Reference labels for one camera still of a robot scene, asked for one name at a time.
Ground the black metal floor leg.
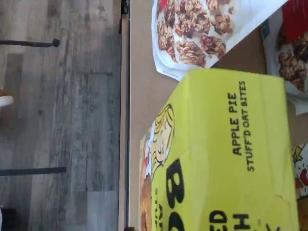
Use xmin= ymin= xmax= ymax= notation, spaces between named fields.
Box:
xmin=0 ymin=166 xmax=67 ymax=177
xmin=0 ymin=38 xmax=60 ymax=48

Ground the cranberry pecan granola bag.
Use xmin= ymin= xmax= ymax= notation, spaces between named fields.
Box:
xmin=262 ymin=0 xmax=308 ymax=116
xmin=150 ymin=0 xmax=289 ymax=81

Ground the yellow apple pie box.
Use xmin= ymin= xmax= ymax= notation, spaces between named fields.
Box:
xmin=139 ymin=69 xmax=301 ymax=231

